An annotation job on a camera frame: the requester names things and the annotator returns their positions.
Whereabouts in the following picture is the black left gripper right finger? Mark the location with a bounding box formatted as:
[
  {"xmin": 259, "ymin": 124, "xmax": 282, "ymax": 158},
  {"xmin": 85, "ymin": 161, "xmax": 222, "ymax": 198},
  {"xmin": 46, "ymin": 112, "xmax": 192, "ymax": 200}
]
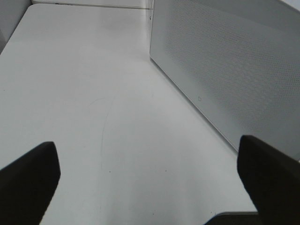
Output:
[{"xmin": 203, "ymin": 135, "xmax": 300, "ymax": 225}]

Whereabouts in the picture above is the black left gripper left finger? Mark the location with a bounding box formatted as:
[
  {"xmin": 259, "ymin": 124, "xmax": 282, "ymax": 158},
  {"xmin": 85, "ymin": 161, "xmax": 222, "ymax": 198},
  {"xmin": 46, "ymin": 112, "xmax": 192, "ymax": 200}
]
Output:
[{"xmin": 0, "ymin": 142, "xmax": 61, "ymax": 225}]

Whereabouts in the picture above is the white microwave door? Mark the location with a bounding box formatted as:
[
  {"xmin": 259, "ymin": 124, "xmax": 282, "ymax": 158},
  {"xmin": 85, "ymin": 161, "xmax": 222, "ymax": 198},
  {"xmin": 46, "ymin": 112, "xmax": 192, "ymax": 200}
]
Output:
[{"xmin": 150, "ymin": 0, "xmax": 300, "ymax": 160}]

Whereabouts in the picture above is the white adjacent table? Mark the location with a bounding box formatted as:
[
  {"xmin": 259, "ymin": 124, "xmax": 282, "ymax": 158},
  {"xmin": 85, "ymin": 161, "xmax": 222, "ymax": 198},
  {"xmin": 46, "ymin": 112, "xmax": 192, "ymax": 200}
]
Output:
[{"xmin": 31, "ymin": 0, "xmax": 154, "ymax": 9}]

